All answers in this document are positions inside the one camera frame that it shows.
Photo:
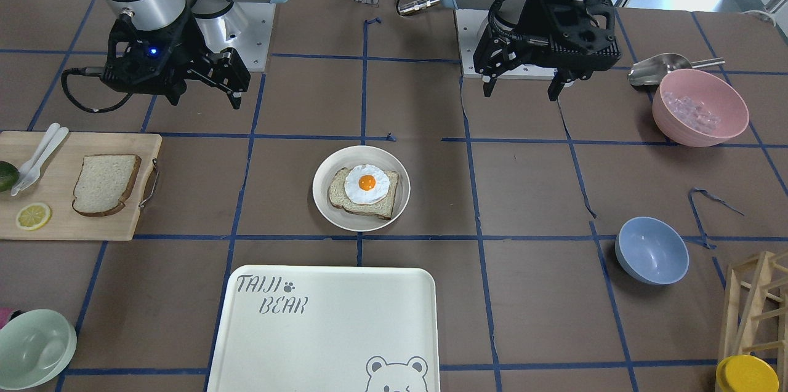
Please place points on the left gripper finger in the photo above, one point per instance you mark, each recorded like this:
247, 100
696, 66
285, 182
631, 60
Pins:
495, 61
562, 78

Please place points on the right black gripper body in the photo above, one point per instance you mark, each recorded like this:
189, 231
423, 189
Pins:
185, 50

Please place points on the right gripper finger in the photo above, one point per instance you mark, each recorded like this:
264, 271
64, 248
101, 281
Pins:
174, 90
225, 71

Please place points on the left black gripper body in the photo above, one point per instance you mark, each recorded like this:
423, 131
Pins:
527, 25

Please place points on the bread slice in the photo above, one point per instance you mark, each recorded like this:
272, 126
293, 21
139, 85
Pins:
105, 183
383, 209

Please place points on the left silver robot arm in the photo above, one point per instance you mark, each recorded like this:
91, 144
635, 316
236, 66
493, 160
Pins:
575, 38

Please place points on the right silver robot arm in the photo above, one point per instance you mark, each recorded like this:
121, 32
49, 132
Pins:
151, 15

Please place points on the white round plate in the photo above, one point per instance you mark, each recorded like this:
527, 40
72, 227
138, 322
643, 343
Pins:
351, 157

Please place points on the bread slice under egg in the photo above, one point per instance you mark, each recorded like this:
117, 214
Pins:
383, 209

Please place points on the metal scoop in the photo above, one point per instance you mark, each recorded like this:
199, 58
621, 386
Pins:
651, 71

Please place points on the pink bowl with ice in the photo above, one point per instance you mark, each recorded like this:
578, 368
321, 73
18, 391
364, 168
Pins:
697, 109

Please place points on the wooden cutting board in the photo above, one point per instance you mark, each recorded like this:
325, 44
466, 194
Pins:
56, 185

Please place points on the white plastic spoon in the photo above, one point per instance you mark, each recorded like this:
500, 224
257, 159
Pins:
35, 171

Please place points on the white plastic fork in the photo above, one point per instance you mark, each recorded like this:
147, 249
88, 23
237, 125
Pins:
26, 166

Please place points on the green avocado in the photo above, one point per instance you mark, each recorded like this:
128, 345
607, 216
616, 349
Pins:
9, 176

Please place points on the fried egg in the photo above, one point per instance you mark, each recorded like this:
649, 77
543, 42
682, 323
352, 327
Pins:
366, 184

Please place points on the lemon slice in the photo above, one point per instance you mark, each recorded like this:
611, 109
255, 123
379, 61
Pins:
33, 216

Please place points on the blue bowl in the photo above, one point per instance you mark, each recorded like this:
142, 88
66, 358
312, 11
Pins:
651, 251

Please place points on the cream bear tray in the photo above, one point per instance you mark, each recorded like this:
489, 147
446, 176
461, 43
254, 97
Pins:
327, 328

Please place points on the pink cloth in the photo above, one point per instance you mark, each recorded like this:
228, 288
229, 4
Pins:
8, 314

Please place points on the green bowl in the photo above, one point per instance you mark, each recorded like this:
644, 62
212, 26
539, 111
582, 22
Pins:
35, 347

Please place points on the wooden rack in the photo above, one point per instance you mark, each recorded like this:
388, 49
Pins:
755, 291

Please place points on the yellow lid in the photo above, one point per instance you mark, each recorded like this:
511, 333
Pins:
744, 372

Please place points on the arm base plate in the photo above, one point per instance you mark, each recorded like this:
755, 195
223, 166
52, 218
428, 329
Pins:
247, 28
470, 25

